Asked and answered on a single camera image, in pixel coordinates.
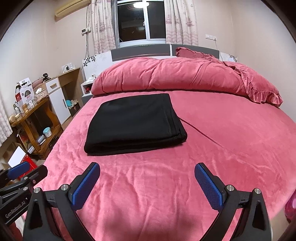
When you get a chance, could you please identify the pink bed sheet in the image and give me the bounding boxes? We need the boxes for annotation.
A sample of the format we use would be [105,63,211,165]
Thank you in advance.
[39,91,295,240]

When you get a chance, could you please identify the grey white headboard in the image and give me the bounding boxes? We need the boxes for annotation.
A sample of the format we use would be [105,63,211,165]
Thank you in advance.
[82,44,238,80]

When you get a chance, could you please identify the white bedside table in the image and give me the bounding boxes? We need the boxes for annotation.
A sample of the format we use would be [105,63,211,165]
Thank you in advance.
[81,79,94,105]

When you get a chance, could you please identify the pink ruffled pillow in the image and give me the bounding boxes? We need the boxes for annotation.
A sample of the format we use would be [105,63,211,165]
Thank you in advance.
[176,47,283,108]

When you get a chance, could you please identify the white product box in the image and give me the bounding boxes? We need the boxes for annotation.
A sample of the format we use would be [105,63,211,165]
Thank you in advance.
[15,77,35,106]

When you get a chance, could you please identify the white paper sheet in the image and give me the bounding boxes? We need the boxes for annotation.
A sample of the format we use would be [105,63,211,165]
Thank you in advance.
[8,146,26,168]

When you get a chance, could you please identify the red cardboard box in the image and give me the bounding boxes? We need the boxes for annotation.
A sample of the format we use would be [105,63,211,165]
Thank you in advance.
[18,155,38,180]

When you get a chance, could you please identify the dark window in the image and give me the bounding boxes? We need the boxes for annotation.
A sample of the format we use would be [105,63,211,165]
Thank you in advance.
[114,1,166,47]

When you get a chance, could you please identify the white wall socket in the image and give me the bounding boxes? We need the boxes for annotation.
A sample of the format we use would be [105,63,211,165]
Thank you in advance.
[205,34,217,41]

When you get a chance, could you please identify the wooden side table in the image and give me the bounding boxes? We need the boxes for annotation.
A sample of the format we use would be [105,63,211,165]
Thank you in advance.
[11,97,63,160]

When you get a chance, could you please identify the black pants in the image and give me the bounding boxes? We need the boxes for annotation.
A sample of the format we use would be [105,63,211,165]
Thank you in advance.
[84,93,188,156]

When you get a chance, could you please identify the white wooden cabinet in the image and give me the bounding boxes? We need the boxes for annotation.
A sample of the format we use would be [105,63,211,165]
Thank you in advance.
[45,68,83,125]

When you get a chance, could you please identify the wall air conditioner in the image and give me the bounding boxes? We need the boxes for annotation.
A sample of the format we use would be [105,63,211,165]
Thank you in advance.
[55,0,91,18]

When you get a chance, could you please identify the pink duvet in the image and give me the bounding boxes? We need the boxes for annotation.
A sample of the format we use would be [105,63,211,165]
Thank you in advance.
[91,57,255,101]

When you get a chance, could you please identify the right patterned curtain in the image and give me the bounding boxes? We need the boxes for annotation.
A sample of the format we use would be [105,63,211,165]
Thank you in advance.
[164,0,199,46]

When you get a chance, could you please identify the light blue round tin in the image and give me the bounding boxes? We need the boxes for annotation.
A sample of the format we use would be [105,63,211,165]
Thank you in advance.
[43,127,52,138]

